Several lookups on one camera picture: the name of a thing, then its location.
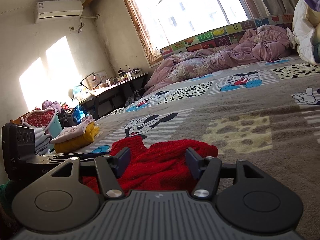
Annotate black desk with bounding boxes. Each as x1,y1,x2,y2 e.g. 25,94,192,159
79,72,149,120

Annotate white folded garment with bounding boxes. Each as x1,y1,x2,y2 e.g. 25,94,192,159
34,126,52,143

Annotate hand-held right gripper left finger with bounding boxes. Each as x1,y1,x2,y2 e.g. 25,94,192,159
51,147,132,200

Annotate pink folded garment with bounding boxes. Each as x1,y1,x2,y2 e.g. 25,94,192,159
50,115,95,144

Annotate yellow folded sweater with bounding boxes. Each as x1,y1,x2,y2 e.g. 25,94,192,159
54,125,100,153

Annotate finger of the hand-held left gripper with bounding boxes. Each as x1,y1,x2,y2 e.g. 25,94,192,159
51,152,111,161

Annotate colourful letter headboard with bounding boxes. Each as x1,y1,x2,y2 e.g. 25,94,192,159
160,14,294,59

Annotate pink cloth heap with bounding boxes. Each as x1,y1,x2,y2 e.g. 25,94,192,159
41,100,62,113

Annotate cartoon mouse printed blanket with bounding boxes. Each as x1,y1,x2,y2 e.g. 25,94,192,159
50,55,320,230

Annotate window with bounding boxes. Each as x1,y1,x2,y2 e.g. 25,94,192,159
117,0,270,67

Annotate picture frame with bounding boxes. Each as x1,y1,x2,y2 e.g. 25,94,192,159
92,70,108,87

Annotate grey folded pants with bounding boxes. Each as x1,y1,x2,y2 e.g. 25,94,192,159
36,140,50,155

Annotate blue ribbed folded garment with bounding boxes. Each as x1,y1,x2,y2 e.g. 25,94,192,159
312,42,320,63

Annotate red floral basket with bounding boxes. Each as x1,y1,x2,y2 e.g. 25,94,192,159
21,108,59,130

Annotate red knit sweater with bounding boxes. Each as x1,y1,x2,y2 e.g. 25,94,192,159
82,135,219,197

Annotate blue plastic bag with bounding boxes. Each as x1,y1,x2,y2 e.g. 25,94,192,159
72,106,88,124

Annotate white air conditioner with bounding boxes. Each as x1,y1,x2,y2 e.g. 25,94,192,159
34,0,84,24

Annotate dark clothes pile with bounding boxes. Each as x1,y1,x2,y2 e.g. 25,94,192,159
60,110,75,128

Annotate desk lamp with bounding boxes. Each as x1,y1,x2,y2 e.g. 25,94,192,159
79,72,95,90

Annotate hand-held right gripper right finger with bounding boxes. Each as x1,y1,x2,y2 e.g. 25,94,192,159
185,147,267,198

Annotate purple duvet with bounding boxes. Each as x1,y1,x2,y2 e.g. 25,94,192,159
145,25,292,90

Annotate grey cloth under desk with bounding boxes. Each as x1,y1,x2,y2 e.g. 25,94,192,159
125,90,143,107

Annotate teal storage box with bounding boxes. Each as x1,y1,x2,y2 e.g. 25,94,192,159
49,112,63,143

